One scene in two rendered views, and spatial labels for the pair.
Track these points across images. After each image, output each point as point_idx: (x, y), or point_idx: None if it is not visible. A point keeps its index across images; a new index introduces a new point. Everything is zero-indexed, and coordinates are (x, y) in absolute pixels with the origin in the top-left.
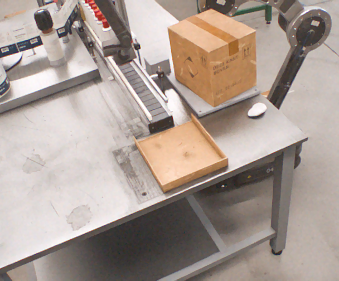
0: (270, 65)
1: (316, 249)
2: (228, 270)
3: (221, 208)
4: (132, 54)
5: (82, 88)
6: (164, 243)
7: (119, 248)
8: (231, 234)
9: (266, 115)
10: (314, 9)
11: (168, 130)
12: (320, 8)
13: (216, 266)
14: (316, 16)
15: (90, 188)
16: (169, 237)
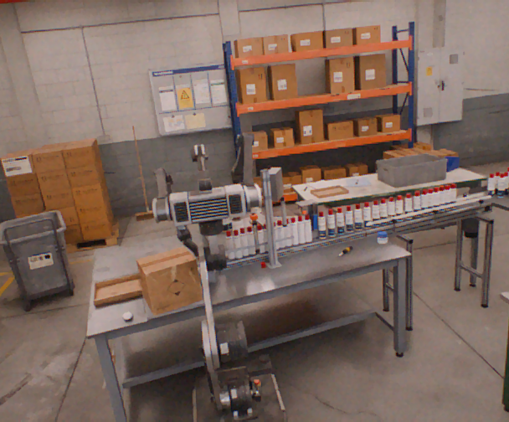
0: None
1: None
2: (128, 410)
3: (186, 409)
4: (196, 253)
5: None
6: (144, 355)
7: (152, 337)
8: (158, 414)
9: (121, 321)
10: (201, 326)
11: (141, 286)
12: (203, 331)
13: (136, 403)
14: (202, 335)
15: (118, 270)
16: (147, 357)
